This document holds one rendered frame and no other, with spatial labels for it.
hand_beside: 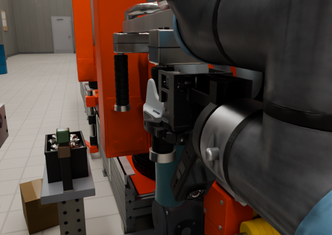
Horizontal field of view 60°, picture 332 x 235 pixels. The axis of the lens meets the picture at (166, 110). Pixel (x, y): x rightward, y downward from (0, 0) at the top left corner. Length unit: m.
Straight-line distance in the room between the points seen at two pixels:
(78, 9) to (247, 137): 2.76
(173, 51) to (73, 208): 0.97
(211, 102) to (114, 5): 0.76
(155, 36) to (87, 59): 2.50
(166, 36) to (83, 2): 2.53
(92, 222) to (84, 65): 1.67
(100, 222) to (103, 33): 1.03
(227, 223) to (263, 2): 0.64
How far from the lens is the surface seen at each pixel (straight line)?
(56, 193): 1.03
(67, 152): 0.96
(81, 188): 1.04
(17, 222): 1.79
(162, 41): 0.41
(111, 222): 1.64
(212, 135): 0.23
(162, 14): 0.49
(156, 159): 0.46
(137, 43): 0.75
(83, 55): 2.91
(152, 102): 0.39
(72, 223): 1.32
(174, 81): 0.30
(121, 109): 0.77
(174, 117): 0.31
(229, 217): 0.75
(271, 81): 0.16
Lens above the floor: 0.94
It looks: 14 degrees down
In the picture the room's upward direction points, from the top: straight up
